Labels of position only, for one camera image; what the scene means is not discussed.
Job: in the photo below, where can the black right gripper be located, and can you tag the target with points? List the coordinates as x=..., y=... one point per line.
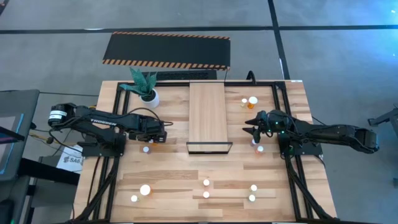
x=276, y=119

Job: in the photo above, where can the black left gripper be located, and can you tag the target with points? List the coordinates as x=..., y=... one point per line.
x=149, y=127

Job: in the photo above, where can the small pink pill bottle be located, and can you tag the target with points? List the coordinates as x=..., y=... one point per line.
x=206, y=194
x=260, y=149
x=206, y=182

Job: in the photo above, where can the small yellow pill bottle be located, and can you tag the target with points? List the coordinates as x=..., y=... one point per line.
x=252, y=198
x=244, y=100

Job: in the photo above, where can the small white bottle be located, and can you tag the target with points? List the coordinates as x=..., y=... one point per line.
x=134, y=198

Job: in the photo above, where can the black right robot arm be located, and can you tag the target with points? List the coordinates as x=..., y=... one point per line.
x=335, y=133

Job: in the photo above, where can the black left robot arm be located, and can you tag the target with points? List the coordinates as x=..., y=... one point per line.
x=102, y=123

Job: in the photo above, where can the white plant pot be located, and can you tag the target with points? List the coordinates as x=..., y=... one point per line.
x=153, y=102

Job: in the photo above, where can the green snake plant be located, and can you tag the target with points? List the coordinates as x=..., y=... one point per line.
x=141, y=84

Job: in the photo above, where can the black perforated floor strip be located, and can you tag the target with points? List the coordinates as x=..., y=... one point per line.
x=186, y=75

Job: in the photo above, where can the black mat with orange stripes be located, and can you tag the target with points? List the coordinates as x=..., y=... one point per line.
x=168, y=49

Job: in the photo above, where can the white printed paper sheet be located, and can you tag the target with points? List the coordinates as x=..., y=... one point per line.
x=71, y=160

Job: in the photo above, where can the black side bench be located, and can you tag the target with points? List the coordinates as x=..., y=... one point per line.
x=49, y=172

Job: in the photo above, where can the tablet screen with blue edge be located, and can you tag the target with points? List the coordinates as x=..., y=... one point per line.
x=7, y=155

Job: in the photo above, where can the wooden shelf with black frame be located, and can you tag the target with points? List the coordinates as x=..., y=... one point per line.
x=208, y=118

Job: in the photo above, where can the black aluminium table frame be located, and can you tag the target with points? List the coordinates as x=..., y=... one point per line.
x=174, y=84

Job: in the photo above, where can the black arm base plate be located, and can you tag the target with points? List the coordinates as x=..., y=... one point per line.
x=311, y=151
x=93, y=151

